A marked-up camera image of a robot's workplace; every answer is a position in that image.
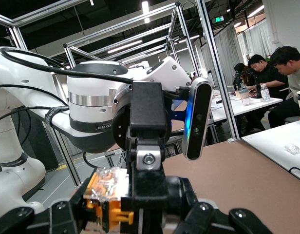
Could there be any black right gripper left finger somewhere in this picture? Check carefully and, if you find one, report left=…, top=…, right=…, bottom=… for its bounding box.
left=0, top=177, right=94, bottom=234

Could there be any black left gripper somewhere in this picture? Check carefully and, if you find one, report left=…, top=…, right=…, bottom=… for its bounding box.
left=112, top=82, right=174, bottom=213

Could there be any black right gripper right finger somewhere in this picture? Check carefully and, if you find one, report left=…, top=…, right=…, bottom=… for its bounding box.
left=164, top=197, right=274, bottom=234

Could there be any white work table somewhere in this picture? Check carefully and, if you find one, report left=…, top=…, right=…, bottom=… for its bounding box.
left=209, top=89, right=284, bottom=123
left=241, top=120, right=300, bottom=184

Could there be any crumpled clear plastic piece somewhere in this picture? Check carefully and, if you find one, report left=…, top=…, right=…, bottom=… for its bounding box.
left=284, top=143, right=300, bottom=156

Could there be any clear shaker bottle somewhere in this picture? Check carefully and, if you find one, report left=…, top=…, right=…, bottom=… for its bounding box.
left=238, top=85, right=251, bottom=106

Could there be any plastic water bottle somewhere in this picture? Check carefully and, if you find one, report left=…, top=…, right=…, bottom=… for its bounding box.
left=260, top=84, right=271, bottom=102

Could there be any fluorescent ceiling light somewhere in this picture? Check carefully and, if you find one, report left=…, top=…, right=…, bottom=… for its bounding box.
left=107, top=39, right=143, bottom=54
left=142, top=1, right=150, bottom=24
left=246, top=4, right=265, bottom=18

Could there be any dark-haired person bent over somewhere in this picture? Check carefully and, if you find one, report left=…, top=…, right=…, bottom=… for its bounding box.
left=234, top=62, right=257, bottom=91

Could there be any white curtain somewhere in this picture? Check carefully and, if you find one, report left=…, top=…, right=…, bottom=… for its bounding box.
left=214, top=23, right=247, bottom=85

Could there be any person in black shirt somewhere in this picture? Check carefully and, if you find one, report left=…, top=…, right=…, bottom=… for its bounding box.
left=247, top=54, right=290, bottom=132

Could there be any person in grey shirt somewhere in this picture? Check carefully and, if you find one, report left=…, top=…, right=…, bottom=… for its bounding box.
left=268, top=45, right=300, bottom=129

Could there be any blue camera mounting bracket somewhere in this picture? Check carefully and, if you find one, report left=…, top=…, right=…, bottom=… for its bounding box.
left=169, top=98, right=189, bottom=120

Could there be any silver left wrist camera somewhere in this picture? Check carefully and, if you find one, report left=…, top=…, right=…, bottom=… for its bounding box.
left=181, top=77, right=214, bottom=161

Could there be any black velcro cable strap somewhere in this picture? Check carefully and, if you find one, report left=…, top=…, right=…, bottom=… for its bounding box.
left=44, top=106, right=70, bottom=128

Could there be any thick aluminium frame post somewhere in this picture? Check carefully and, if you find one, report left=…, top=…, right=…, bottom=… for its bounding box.
left=195, top=0, right=240, bottom=144

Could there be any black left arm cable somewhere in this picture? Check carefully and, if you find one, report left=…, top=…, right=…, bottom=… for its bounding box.
left=0, top=47, right=190, bottom=100

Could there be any aluminium cage frame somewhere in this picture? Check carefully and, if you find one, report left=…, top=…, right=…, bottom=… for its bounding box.
left=63, top=1, right=189, bottom=188
left=0, top=0, right=92, bottom=51

